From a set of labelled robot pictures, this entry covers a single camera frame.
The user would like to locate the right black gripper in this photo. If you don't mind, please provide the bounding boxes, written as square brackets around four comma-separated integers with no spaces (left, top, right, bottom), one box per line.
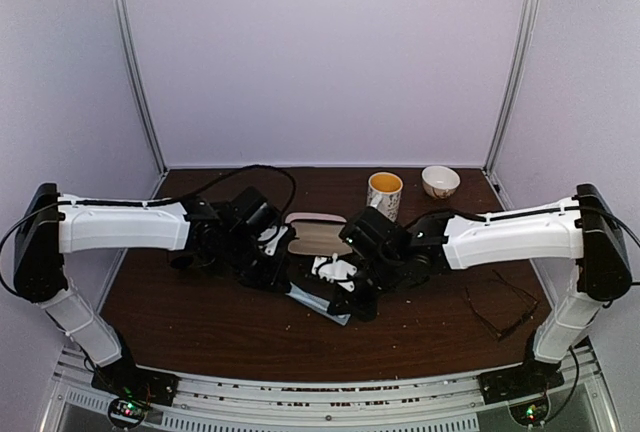
[327,251,405,324]

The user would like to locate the blue cleaning cloth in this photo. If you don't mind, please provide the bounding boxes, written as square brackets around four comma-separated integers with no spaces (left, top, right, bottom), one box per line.
[286,284,351,326]

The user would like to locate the black glasses case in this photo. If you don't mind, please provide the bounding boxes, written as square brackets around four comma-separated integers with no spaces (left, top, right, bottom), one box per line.
[285,212,352,256]

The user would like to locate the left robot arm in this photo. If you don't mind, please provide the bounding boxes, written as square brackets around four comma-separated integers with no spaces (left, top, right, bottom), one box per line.
[1,183,292,396]

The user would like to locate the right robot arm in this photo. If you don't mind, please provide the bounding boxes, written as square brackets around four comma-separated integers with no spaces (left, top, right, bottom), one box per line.
[312,184,635,394]

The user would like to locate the patterned mug yellow inside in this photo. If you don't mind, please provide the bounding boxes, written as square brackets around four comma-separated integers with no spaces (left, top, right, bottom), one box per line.
[366,172,404,221]

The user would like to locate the white ceramic bowl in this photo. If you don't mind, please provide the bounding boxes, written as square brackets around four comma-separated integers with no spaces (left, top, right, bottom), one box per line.
[421,165,461,200]

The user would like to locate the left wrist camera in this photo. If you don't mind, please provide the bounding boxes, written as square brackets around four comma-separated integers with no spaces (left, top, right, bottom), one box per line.
[257,224,295,257]

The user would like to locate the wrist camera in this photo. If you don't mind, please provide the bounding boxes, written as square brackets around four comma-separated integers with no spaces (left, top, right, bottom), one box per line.
[311,254,357,290]
[257,224,295,257]

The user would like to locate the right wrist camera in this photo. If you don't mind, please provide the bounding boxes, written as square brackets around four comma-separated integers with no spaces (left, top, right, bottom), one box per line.
[311,254,357,290]

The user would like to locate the thin black frame glasses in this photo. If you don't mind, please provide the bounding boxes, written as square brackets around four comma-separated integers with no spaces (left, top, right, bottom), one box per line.
[167,253,195,270]

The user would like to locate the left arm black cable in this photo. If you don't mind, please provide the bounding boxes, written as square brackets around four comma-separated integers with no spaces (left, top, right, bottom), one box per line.
[0,164,299,298]

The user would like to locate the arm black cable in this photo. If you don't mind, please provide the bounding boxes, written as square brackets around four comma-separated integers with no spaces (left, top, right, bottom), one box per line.
[409,196,640,403]
[0,164,299,298]

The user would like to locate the front aluminium rail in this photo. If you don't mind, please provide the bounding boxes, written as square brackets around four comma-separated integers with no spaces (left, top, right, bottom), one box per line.
[36,346,621,431]

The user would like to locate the tortoise frame glasses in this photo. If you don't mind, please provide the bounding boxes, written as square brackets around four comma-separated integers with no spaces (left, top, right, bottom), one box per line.
[464,270,540,342]

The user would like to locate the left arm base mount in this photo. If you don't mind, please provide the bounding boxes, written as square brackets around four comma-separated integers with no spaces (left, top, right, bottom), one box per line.
[83,341,179,431]

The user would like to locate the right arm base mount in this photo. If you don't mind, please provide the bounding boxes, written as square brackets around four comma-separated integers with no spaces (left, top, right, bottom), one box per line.
[478,359,564,428]

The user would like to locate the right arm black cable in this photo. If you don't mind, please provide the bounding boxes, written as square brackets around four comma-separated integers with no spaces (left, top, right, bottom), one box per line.
[409,196,640,403]

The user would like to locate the left aluminium frame post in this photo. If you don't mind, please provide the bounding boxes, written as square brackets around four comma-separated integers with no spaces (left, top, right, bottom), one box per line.
[112,0,168,174]

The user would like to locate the aluminium frame post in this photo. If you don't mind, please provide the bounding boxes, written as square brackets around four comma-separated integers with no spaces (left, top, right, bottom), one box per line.
[112,0,168,174]
[484,0,540,177]

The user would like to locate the right aluminium frame post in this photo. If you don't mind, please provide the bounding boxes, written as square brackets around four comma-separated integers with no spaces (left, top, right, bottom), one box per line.
[484,0,540,177]

